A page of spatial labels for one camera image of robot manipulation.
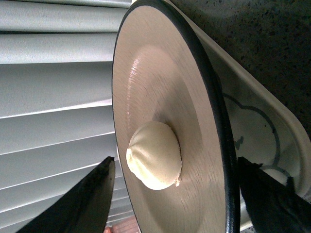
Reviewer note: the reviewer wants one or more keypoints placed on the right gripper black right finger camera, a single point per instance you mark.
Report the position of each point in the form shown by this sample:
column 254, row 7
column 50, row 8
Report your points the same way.
column 271, row 206

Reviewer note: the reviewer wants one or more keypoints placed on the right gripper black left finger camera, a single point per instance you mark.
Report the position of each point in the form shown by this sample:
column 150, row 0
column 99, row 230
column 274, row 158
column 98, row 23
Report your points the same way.
column 83, row 209

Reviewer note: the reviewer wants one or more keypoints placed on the white steamed bun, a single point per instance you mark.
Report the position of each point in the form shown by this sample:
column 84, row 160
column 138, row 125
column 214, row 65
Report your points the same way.
column 154, row 157

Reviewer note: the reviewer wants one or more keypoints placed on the beige plate with black rim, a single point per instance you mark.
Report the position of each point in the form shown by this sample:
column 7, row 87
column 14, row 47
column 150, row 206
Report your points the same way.
column 161, row 72

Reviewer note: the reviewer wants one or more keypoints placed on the white bear-print tray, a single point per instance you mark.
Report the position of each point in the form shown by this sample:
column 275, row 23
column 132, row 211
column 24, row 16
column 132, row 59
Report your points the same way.
column 261, row 51

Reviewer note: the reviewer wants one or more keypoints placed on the grey-white curtain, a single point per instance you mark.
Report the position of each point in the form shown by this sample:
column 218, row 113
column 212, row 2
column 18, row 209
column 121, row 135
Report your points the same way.
column 55, row 99

